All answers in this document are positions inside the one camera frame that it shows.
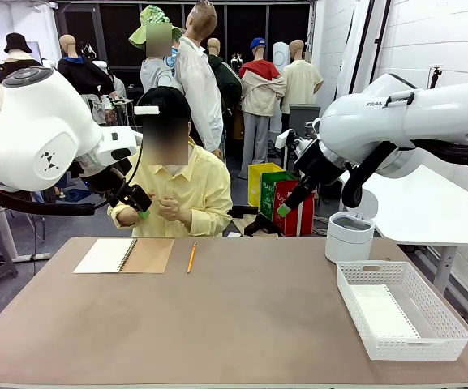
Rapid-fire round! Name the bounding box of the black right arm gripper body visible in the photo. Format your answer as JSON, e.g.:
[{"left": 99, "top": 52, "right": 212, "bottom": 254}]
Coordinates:
[{"left": 293, "top": 138, "right": 342, "bottom": 186}]

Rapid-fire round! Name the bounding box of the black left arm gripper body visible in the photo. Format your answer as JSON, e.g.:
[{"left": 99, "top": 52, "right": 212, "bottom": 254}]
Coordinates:
[{"left": 79, "top": 156, "right": 135, "bottom": 196}]

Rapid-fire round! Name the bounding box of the brown spiral notebook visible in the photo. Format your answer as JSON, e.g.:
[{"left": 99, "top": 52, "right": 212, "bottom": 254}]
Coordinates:
[{"left": 73, "top": 237, "right": 175, "bottom": 275}]

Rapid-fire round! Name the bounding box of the white paper sheet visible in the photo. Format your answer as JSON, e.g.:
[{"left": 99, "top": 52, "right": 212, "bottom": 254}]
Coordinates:
[{"left": 349, "top": 283, "right": 421, "bottom": 340}]

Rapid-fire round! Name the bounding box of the person's right forearm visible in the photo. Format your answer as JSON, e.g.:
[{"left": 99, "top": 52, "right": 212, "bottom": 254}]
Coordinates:
[{"left": 115, "top": 205, "right": 142, "bottom": 227}]

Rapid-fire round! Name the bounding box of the person's left hand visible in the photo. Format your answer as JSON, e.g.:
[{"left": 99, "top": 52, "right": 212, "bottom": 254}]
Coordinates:
[{"left": 157, "top": 194, "right": 183, "bottom": 222}]

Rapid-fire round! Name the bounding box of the red recycling bag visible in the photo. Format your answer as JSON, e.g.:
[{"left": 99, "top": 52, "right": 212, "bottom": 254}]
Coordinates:
[{"left": 273, "top": 180, "right": 316, "bottom": 238}]

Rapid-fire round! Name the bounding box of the green recycling bag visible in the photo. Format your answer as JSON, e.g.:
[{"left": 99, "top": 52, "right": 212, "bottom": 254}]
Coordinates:
[{"left": 260, "top": 171, "right": 299, "bottom": 222}]

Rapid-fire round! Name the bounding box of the yellow recycling bag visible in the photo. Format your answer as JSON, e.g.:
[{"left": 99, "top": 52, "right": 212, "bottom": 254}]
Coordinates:
[{"left": 247, "top": 162, "right": 286, "bottom": 207}]

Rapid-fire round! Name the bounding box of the black stand base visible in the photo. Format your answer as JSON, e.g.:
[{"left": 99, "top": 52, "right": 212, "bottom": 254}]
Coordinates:
[{"left": 233, "top": 205, "right": 280, "bottom": 238}]

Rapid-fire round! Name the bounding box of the grey box bin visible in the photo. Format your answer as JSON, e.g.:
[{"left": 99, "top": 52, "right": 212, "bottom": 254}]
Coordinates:
[{"left": 288, "top": 104, "right": 322, "bottom": 137}]

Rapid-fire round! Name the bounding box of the white round trash bin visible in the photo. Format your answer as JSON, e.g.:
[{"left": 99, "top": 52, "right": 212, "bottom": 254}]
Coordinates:
[{"left": 324, "top": 190, "right": 380, "bottom": 264}]

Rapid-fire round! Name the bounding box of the person in yellow shirt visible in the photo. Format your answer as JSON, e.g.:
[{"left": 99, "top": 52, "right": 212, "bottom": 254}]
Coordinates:
[{"left": 107, "top": 139, "right": 234, "bottom": 238}]

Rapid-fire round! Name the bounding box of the mannequin cream shirt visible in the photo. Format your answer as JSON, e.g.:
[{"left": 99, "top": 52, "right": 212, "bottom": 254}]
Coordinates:
[{"left": 280, "top": 39, "right": 324, "bottom": 122}]

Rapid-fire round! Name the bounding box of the mannequin blue cap red jacket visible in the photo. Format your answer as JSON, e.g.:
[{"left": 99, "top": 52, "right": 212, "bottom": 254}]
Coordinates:
[{"left": 238, "top": 37, "right": 286, "bottom": 180}]

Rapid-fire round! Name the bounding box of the black cap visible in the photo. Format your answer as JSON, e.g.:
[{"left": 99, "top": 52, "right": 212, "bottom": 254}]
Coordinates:
[{"left": 138, "top": 85, "right": 192, "bottom": 122}]

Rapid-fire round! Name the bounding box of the mannequin black hoodie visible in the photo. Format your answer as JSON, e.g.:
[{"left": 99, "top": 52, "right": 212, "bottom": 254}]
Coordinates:
[{"left": 57, "top": 34, "right": 116, "bottom": 126}]

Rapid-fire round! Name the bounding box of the white tower fan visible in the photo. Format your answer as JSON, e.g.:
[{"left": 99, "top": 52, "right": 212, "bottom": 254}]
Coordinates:
[{"left": 272, "top": 41, "right": 291, "bottom": 133}]

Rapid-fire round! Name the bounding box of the large white desk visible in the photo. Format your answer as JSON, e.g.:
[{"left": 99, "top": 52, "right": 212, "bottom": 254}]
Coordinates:
[{"left": 338, "top": 164, "right": 468, "bottom": 246}]

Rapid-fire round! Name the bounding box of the figure green checked hat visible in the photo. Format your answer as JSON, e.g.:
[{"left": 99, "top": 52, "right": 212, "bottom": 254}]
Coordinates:
[{"left": 128, "top": 4, "right": 186, "bottom": 96}]

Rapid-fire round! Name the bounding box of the mannequin dark green jacket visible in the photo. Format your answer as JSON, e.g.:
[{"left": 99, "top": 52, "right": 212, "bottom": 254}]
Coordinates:
[{"left": 206, "top": 37, "right": 243, "bottom": 139}]

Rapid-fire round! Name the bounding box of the tall mannequin white shirt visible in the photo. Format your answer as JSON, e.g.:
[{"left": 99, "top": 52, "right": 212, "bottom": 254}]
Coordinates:
[{"left": 174, "top": 0, "right": 225, "bottom": 159}]

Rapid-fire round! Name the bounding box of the mannequin black bucket hat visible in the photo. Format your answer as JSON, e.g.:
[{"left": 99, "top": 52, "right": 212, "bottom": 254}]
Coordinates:
[{"left": 0, "top": 32, "right": 44, "bottom": 78}]

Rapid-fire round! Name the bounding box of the white plastic mesh basket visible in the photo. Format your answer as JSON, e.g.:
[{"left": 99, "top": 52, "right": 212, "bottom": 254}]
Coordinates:
[{"left": 335, "top": 260, "right": 468, "bottom": 361}]

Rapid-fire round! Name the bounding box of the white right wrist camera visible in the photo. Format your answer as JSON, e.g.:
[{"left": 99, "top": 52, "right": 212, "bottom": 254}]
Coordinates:
[{"left": 275, "top": 128, "right": 299, "bottom": 151}]

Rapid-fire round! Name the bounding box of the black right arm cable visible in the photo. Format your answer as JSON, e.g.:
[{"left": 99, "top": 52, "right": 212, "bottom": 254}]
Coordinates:
[{"left": 341, "top": 139, "right": 468, "bottom": 210}]

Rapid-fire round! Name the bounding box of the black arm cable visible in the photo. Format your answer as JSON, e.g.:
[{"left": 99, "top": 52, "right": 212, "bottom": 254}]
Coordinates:
[
  {"left": 341, "top": 139, "right": 468, "bottom": 210},
  {"left": 0, "top": 152, "right": 142, "bottom": 217}
]

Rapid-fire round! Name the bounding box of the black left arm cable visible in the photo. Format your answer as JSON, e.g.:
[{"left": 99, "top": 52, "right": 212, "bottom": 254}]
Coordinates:
[{"left": 0, "top": 152, "right": 142, "bottom": 217}]

